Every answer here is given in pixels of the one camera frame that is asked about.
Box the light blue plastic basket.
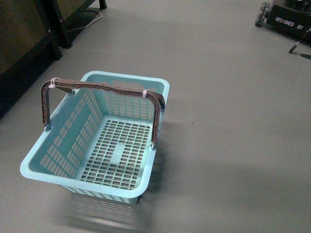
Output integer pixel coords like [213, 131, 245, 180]
[20, 71, 170, 204]

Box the black display stand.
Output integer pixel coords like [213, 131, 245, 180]
[0, 0, 93, 117]

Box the beige floor cable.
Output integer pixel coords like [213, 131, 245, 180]
[67, 9, 104, 33]

